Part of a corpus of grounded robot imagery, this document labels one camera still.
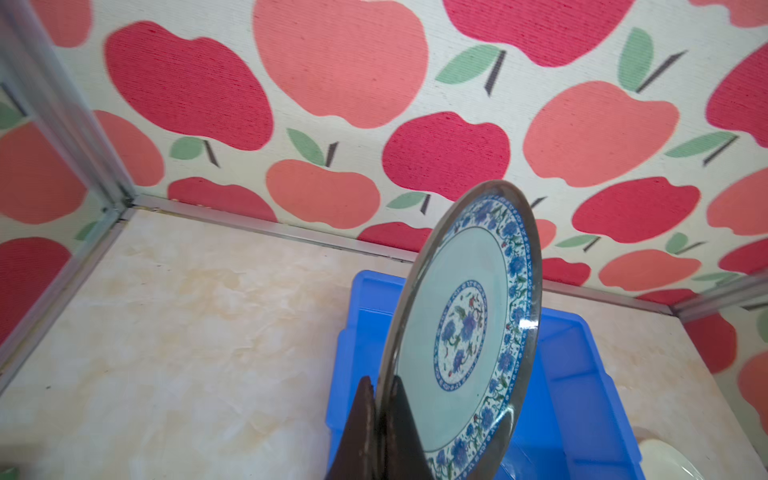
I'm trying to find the left aluminium post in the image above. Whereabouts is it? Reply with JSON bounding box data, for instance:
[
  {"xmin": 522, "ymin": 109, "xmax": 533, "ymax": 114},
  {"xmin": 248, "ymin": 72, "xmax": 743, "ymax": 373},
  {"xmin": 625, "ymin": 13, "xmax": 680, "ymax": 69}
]
[{"xmin": 1, "ymin": 1, "xmax": 136, "ymax": 210}]

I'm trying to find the blue plastic bin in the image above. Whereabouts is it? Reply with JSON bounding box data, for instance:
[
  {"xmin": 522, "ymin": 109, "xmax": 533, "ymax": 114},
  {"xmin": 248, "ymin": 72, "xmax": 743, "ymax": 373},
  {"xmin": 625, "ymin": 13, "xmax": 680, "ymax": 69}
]
[{"xmin": 325, "ymin": 270, "xmax": 644, "ymax": 480}]

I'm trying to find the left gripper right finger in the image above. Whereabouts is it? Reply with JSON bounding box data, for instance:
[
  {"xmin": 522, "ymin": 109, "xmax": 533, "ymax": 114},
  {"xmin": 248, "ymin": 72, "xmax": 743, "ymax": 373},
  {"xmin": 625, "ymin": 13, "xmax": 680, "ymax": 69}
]
[{"xmin": 383, "ymin": 376, "xmax": 433, "ymax": 480}]

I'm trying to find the teal blue floral plate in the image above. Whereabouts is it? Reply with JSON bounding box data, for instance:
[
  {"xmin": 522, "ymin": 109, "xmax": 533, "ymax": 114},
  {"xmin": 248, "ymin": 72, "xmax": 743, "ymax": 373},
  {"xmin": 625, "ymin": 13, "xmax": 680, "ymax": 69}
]
[{"xmin": 376, "ymin": 180, "xmax": 543, "ymax": 479}]

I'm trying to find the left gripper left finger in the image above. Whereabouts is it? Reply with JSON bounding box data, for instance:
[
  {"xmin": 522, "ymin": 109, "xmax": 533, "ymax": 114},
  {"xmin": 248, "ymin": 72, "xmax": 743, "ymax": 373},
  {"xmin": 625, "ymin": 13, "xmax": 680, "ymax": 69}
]
[{"xmin": 325, "ymin": 376, "xmax": 376, "ymax": 480}]

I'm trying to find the cream plate black spot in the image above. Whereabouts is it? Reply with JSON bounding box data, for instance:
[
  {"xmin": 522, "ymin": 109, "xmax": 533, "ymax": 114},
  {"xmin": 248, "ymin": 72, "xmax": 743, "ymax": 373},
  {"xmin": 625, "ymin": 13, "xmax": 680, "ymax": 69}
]
[{"xmin": 639, "ymin": 438, "xmax": 704, "ymax": 480}]

